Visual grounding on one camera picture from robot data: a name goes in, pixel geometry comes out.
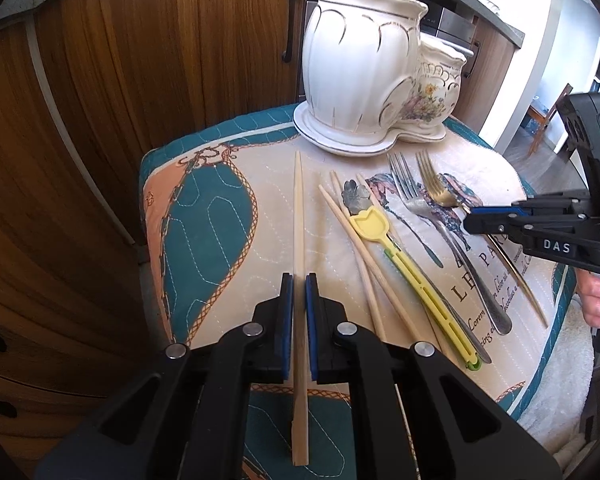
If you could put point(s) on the silver flower-shaped spoon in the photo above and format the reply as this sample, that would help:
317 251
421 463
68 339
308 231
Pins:
358 195

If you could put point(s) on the printed quilted cloth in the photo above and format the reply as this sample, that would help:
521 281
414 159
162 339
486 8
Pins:
215 220

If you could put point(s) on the yellow tulip plastic utensil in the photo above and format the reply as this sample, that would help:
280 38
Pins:
370 225

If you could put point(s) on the silver fork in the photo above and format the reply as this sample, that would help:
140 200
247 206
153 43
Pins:
495 315

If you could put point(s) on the person's right hand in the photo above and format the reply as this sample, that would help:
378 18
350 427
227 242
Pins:
592 300

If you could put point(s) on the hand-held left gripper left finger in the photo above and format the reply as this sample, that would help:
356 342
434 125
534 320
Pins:
286 320

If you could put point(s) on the gold fork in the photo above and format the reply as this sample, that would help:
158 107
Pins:
432 185

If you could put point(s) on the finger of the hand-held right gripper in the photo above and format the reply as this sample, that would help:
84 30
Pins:
500 208
490 225

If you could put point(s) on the white ceramic double utensil holder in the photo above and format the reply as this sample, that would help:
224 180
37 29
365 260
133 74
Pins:
350 60

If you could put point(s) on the narrow wooden base cabinet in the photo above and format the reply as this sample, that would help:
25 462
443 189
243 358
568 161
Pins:
497 75

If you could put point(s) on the stainless steel oven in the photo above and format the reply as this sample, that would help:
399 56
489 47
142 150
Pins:
455 22

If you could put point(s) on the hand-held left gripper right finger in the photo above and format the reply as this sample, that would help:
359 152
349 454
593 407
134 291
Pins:
312 325

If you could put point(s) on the wooden chair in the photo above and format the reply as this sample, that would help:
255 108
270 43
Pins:
547 115

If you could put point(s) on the white fluffy rug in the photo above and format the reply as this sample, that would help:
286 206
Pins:
570 370

